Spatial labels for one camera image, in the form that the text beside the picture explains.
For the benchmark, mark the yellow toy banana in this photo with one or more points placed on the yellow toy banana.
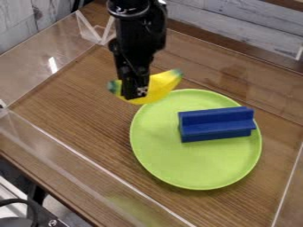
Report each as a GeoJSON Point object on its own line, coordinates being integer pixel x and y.
{"type": "Point", "coordinates": [162, 84]}

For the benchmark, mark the clear acrylic enclosure wall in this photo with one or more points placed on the clear acrylic enclosure wall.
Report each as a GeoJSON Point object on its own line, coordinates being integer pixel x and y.
{"type": "Point", "coordinates": [94, 192]}

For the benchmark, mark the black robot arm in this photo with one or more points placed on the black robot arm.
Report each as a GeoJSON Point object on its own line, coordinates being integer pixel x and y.
{"type": "Point", "coordinates": [141, 25]}

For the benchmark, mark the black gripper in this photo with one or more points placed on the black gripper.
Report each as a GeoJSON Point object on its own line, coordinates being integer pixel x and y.
{"type": "Point", "coordinates": [141, 37]}

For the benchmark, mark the blue plastic block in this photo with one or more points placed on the blue plastic block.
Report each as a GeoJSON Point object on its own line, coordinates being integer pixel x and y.
{"type": "Point", "coordinates": [217, 123]}

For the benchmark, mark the clear acrylic corner bracket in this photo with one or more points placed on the clear acrylic corner bracket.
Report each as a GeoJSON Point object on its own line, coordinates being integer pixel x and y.
{"type": "Point", "coordinates": [98, 34]}

